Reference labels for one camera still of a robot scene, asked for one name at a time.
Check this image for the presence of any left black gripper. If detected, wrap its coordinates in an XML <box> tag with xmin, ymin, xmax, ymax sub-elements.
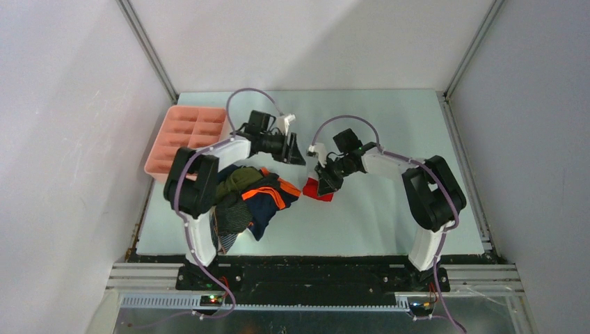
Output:
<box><xmin>260</xmin><ymin>131</ymin><xmax>306</xmax><ymax>166</ymax></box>

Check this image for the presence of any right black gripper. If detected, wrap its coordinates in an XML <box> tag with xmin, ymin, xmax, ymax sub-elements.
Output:
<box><xmin>314</xmin><ymin>155</ymin><xmax>355</xmax><ymax>197</ymax></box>

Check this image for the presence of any red white underwear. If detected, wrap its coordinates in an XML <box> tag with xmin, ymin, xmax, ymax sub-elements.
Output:
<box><xmin>302</xmin><ymin>177</ymin><xmax>334</xmax><ymax>202</ymax></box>

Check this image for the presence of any navy orange underwear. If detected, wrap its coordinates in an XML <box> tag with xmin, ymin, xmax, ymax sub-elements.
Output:
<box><xmin>241</xmin><ymin>168</ymin><xmax>301</xmax><ymax>241</ymax></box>

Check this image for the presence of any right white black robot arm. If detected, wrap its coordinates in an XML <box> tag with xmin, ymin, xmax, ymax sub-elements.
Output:
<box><xmin>307</xmin><ymin>129</ymin><xmax>467</xmax><ymax>291</ymax></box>

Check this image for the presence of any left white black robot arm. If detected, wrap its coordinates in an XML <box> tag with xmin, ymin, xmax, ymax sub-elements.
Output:
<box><xmin>164</xmin><ymin>111</ymin><xmax>306</xmax><ymax>290</ymax></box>

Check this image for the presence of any olive green underwear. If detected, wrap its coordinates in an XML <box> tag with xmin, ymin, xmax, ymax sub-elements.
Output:
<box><xmin>215</xmin><ymin>165</ymin><xmax>263</xmax><ymax>202</ymax></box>

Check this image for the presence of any dark striped underwear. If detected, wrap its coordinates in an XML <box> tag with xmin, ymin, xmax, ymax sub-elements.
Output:
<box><xmin>213</xmin><ymin>191</ymin><xmax>252</xmax><ymax>253</ymax></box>

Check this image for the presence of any pink divided storage tray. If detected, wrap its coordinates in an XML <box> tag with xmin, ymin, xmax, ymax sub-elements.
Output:
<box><xmin>144</xmin><ymin>105</ymin><xmax>230</xmax><ymax>184</ymax></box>

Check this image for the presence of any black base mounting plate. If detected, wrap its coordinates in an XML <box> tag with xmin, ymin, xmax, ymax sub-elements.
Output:
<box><xmin>127</xmin><ymin>250</ymin><xmax>501</xmax><ymax>307</ymax></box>

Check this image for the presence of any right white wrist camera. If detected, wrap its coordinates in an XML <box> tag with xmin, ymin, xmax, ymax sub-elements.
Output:
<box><xmin>306</xmin><ymin>143</ymin><xmax>328</xmax><ymax>168</ymax></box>

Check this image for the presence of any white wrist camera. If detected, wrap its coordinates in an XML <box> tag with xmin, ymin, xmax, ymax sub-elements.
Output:
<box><xmin>306</xmin><ymin>143</ymin><xmax>328</xmax><ymax>168</ymax></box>
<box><xmin>276</xmin><ymin>114</ymin><xmax>296</xmax><ymax>135</ymax></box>

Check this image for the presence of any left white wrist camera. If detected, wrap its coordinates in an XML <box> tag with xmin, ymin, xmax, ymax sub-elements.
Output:
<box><xmin>276</xmin><ymin>114</ymin><xmax>296</xmax><ymax>135</ymax></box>

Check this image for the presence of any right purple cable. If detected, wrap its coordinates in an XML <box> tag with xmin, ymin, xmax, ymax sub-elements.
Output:
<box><xmin>311</xmin><ymin>115</ymin><xmax>462</xmax><ymax>334</ymax></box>

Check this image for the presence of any purple cable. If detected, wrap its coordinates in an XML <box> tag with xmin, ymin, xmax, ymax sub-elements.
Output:
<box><xmin>311</xmin><ymin>115</ymin><xmax>462</xmax><ymax>334</ymax></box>
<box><xmin>175</xmin><ymin>87</ymin><xmax>285</xmax><ymax>321</ymax></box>

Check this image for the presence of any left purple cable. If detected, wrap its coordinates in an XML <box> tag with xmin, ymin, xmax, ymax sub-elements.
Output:
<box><xmin>175</xmin><ymin>87</ymin><xmax>285</xmax><ymax>321</ymax></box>

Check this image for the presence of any left aluminium corner post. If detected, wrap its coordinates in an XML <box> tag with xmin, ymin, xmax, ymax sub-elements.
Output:
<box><xmin>115</xmin><ymin>0</ymin><xmax>180</xmax><ymax>104</ymax></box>

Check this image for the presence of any aluminium corner post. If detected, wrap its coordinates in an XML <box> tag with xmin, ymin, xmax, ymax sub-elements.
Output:
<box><xmin>115</xmin><ymin>0</ymin><xmax>180</xmax><ymax>104</ymax></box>
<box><xmin>442</xmin><ymin>0</ymin><xmax>505</xmax><ymax>102</ymax></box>

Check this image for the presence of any grey slotted cable duct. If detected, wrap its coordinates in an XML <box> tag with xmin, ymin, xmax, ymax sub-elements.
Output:
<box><xmin>120</xmin><ymin>293</ymin><xmax>410</xmax><ymax>312</ymax></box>

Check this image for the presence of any right aluminium corner post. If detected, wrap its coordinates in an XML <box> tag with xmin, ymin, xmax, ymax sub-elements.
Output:
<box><xmin>442</xmin><ymin>0</ymin><xmax>505</xmax><ymax>102</ymax></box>

